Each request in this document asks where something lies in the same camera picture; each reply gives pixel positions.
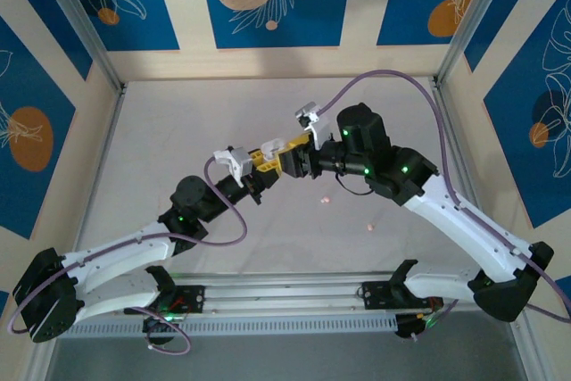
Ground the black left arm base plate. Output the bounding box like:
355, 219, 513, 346
123, 285, 206, 316

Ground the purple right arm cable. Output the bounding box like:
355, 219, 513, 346
317, 69, 571, 342

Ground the white earbud charging case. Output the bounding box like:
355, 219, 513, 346
260, 137, 287, 162

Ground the black electronics box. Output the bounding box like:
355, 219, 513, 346
141, 314, 179, 347
394, 312, 436, 342

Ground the aluminium table side rail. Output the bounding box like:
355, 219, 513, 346
428, 77, 499, 273
69, 81, 130, 275

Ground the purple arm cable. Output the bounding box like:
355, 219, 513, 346
317, 69, 571, 342
8, 158, 248, 355

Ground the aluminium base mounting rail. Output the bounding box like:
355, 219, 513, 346
39, 269, 532, 324

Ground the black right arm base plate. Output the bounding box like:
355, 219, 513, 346
360, 280, 445, 311

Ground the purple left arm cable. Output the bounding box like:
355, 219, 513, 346
8, 158, 248, 355

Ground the aluminium frame post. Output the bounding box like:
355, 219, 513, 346
506, 313, 543, 381
29, 335, 62, 381
433, 0, 524, 87
33, 0, 128, 93

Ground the grey slotted cable duct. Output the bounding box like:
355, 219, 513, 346
55, 312, 399, 338

